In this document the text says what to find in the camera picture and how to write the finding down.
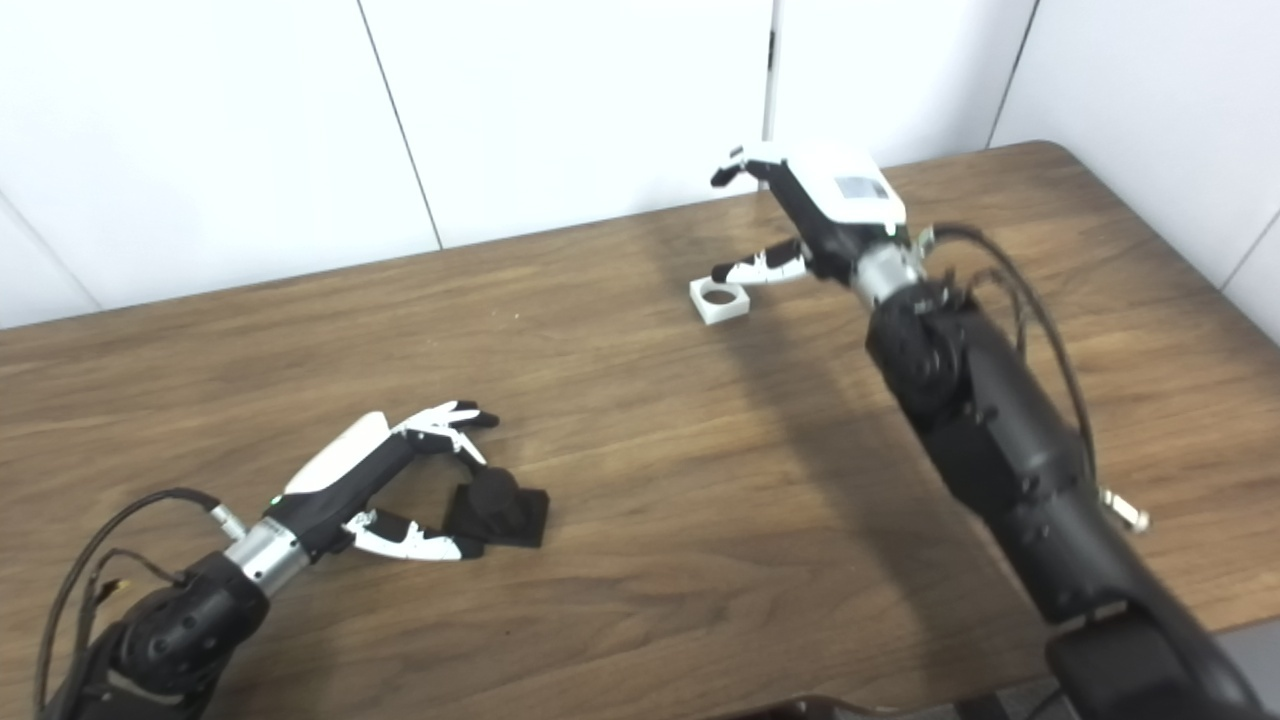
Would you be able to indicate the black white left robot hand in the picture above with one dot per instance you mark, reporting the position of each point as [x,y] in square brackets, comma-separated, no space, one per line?
[340,475]

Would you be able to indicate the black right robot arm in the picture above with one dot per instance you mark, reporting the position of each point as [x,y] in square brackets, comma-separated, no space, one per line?
[1010,450]

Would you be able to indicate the black peg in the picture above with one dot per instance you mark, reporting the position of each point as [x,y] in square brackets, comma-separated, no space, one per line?
[500,510]

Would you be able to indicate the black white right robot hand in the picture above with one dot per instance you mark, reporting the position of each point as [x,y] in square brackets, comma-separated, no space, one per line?
[840,200]

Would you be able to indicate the white square piece with hole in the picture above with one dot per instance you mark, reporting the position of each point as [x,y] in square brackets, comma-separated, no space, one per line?
[735,305]

